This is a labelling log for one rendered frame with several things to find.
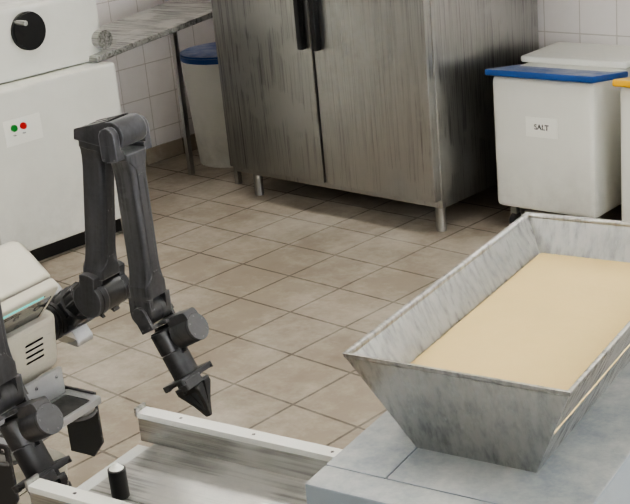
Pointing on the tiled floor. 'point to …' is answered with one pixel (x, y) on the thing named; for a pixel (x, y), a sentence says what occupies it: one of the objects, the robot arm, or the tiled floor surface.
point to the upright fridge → (369, 92)
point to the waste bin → (206, 103)
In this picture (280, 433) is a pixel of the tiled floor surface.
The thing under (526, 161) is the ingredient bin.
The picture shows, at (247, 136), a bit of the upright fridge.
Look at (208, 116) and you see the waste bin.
